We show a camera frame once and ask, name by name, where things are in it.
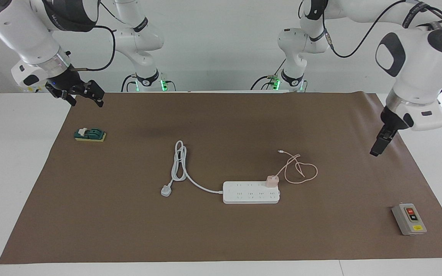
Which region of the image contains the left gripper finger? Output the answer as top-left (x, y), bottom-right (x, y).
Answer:
top-left (378, 133), bottom-right (393, 157)
top-left (371, 132), bottom-right (386, 156)

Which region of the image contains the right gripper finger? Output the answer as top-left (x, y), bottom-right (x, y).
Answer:
top-left (54, 91), bottom-right (77, 107)
top-left (84, 80), bottom-right (105, 108)

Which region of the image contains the pink charging cable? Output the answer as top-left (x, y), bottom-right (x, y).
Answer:
top-left (276, 149), bottom-right (318, 184)

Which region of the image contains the white power strip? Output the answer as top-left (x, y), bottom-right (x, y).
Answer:
top-left (223, 181), bottom-right (281, 204)

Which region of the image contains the brown paper table mat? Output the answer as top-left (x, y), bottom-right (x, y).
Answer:
top-left (0, 91), bottom-right (442, 265)

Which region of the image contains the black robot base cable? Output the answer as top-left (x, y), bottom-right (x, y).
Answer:
top-left (250, 74), bottom-right (281, 90)
top-left (121, 74), bottom-right (176, 92)

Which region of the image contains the green knife switch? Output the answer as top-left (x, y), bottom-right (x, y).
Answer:
top-left (74, 127), bottom-right (107, 143)

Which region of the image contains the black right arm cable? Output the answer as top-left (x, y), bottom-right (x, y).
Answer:
top-left (69, 25), bottom-right (117, 72)

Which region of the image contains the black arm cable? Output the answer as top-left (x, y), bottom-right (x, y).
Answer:
top-left (323, 0), bottom-right (407, 59)
top-left (69, 25), bottom-right (117, 72)

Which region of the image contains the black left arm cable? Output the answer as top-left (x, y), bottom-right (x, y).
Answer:
top-left (323, 0), bottom-right (407, 59)

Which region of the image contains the grey on-off switch box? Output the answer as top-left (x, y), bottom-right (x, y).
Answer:
top-left (391, 203), bottom-right (427, 236)

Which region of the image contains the white power strip cable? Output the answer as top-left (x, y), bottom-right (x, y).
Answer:
top-left (171, 140), bottom-right (224, 193)

